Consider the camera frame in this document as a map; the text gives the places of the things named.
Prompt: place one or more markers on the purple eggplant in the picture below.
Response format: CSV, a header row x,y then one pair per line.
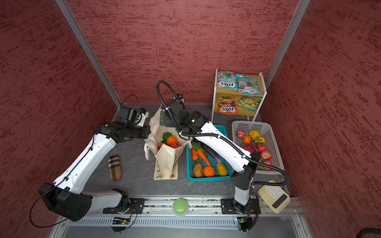
x,y
212,153

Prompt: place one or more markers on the pink dragon fruit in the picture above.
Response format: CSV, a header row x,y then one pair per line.
x,y
251,148

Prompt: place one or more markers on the green push button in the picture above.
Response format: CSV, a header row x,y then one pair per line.
x,y
180,207

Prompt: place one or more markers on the small red apple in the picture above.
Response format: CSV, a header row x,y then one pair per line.
x,y
240,134

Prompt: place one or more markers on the cream calculator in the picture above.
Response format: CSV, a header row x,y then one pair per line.
x,y
274,197

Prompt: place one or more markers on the orange candy bag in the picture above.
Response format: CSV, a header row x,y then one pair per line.
x,y
227,105

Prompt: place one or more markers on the green yellow candy bag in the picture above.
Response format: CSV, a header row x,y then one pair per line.
x,y
250,103

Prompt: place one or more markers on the teal candy bag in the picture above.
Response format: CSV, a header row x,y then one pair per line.
x,y
249,85
227,79

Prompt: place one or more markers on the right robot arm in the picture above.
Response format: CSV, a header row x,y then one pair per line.
x,y
196,125

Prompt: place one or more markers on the white wooden shelf rack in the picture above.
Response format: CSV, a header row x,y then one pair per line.
x,y
251,116

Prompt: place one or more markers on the orange pumpkin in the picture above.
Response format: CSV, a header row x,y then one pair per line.
x,y
171,139

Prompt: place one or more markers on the plaid case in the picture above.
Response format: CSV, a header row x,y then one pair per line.
x,y
114,165

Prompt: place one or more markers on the cream canvas grocery bag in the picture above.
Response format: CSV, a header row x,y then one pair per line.
x,y
167,158

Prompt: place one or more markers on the orange carrot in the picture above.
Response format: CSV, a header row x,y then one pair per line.
x,y
202,155
194,155

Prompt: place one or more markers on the yellow corn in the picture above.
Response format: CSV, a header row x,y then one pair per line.
x,y
222,171

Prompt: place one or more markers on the white plastic basket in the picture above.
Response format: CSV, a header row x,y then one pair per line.
x,y
266,131

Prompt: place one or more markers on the teal plastic basket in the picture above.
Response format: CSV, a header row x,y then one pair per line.
x,y
216,177

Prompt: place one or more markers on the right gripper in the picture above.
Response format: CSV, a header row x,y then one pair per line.
x,y
170,122

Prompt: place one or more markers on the orange tangerine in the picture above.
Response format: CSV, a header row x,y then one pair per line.
x,y
209,171

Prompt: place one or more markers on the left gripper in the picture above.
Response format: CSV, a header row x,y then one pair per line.
x,y
146,131

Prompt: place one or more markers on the teal candy bag left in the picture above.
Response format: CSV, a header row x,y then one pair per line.
x,y
227,79

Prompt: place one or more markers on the orange fruit white basket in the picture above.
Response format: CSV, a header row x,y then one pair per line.
x,y
247,139

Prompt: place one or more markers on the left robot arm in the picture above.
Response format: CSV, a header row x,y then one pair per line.
x,y
65,195

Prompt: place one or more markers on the yellow bell pepper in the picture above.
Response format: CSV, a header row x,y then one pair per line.
x,y
255,135

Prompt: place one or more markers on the potato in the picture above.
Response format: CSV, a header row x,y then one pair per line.
x,y
197,170

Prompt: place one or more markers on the teal candy bag right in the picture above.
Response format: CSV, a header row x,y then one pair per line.
x,y
249,85

